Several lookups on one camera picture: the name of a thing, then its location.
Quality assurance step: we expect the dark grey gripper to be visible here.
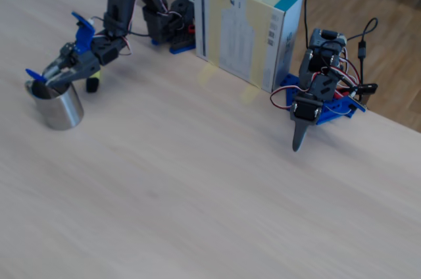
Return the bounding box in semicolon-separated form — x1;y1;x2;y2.
289;91;326;153
43;33;125;93

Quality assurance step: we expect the clear ballpoint pen blue cap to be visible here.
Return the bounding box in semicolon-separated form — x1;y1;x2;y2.
25;67;65;84

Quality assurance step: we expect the silver metal cup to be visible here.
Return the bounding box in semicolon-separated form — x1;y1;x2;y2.
24;78;85;131

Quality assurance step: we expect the yellow highlighter black cap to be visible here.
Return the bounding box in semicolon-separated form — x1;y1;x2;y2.
85;72;102;93

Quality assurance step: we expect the black plug connector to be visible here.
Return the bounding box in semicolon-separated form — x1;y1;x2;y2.
352;83;378;96

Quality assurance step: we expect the yellow masking tape strip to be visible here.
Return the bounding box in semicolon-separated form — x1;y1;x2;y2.
196;0;235;88
239;0;264;106

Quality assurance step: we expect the white and teal cardboard box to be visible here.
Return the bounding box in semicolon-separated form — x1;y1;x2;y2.
193;0;304;94

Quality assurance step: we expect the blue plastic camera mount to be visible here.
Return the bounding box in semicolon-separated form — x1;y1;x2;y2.
71;11;96;53

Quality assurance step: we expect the red white servo wire loop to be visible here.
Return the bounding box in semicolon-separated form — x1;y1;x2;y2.
270;85;310;111

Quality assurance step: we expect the thin black camera cable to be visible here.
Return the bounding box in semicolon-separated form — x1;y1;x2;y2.
91;15;155;38

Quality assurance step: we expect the red black wire bundle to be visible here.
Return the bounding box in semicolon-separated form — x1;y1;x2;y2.
324;47;362;95

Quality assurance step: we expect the black cable with inline adapter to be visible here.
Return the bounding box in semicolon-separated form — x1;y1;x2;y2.
345;17;379;84

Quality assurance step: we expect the long black cable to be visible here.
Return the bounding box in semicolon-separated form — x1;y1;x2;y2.
297;0;310;50

